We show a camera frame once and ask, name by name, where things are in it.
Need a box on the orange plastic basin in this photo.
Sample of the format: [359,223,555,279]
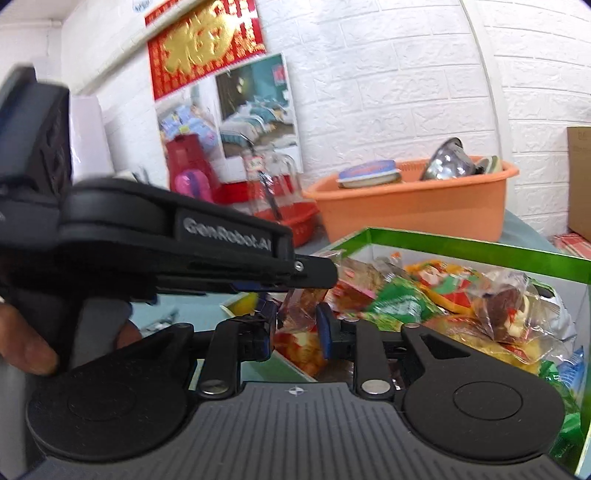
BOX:
[304,159,519,242]

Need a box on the red fu calendar poster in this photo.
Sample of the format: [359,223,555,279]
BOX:
[147,1,304,184]

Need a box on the teal printed tablecloth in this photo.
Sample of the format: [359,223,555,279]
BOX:
[131,212,558,382]

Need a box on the blue lidded container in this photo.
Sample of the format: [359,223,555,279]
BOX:
[337,160,402,189]

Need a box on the red plastic basket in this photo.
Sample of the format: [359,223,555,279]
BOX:
[277,202,318,247]

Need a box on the pink floral cloth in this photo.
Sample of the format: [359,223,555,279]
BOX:
[552,232,591,260]

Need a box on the pink thermos bottle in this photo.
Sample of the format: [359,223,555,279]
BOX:
[173,169,213,203]

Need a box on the small walnut date pack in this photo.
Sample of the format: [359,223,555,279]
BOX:
[467,268,532,345]

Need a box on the brown cardboard box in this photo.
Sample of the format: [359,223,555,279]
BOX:
[567,126,591,242]

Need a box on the steel bowl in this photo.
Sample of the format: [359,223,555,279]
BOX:
[420,137,477,181]

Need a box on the small green candy pack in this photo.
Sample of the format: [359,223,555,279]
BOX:
[363,278,444,332]

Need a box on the clear glass pitcher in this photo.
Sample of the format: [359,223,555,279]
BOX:
[242,146,301,222]

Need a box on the green cardboard box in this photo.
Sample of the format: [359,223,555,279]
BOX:
[220,226,591,478]

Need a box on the person's left hand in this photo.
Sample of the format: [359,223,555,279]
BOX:
[0,303,58,376]

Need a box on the white snack bag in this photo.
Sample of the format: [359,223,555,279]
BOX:
[524,277,577,364]

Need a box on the dark red thermos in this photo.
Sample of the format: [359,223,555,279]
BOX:
[165,134,221,203]

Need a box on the white water purifier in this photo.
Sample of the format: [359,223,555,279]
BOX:
[69,96,114,183]

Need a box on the clear biscuit pack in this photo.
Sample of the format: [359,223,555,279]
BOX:
[277,289,329,333]

